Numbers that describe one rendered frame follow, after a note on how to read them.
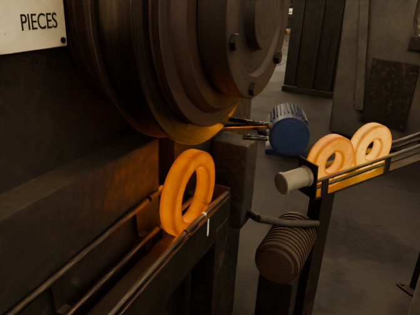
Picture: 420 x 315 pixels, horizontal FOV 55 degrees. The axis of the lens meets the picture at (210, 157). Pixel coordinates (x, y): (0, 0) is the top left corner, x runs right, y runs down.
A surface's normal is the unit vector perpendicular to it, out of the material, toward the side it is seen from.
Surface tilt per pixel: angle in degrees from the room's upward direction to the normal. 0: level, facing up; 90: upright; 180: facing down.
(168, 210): 86
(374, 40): 90
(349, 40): 90
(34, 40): 90
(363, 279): 0
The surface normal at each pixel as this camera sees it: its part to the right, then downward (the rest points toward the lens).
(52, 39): 0.89, 0.22
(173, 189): -0.36, -0.16
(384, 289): 0.05, -0.92
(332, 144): 0.47, 0.37
